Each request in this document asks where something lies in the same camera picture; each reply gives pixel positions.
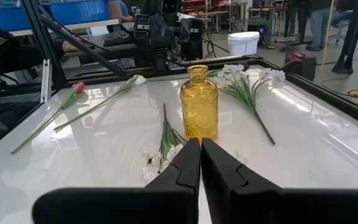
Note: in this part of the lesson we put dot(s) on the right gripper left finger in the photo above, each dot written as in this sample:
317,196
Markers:
172,202

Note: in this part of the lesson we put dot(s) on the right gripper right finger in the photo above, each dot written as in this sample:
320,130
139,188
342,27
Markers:
244,202

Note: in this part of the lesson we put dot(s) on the white tulip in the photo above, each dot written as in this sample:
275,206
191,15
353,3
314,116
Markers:
140,80

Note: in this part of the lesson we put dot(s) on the white blossom spray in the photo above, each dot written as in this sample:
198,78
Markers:
167,137
247,96

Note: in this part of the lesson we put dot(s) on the red tulip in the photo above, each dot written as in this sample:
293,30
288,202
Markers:
78,87

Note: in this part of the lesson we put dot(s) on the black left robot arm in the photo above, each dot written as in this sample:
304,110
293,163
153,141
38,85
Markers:
191,43

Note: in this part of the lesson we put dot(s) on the yellow glass vase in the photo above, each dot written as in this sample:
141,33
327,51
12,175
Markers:
199,105

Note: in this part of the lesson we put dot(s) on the person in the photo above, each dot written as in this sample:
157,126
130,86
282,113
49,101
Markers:
8,109
294,15
124,9
319,25
342,17

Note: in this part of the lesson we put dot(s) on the black keyboard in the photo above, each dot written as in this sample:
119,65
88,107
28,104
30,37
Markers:
117,38

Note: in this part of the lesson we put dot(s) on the white trash bin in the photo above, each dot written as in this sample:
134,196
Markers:
243,43

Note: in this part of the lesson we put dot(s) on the blue plastic bin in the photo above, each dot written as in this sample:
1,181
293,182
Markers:
2,18
76,12

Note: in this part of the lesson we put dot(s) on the light wooden desk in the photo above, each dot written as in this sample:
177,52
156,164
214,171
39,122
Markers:
73,26

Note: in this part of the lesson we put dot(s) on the person's hand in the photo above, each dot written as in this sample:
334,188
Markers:
70,47

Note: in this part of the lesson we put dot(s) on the black box with purple light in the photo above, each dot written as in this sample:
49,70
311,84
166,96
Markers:
257,31

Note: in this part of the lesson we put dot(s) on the red black tool case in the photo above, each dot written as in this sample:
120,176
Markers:
295,55

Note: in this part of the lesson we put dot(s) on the black computer tower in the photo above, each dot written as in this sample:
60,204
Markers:
303,70

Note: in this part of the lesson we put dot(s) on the silver frame bracket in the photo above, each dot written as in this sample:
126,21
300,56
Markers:
46,81

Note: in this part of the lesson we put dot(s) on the black aluminium table frame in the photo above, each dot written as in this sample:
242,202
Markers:
322,95

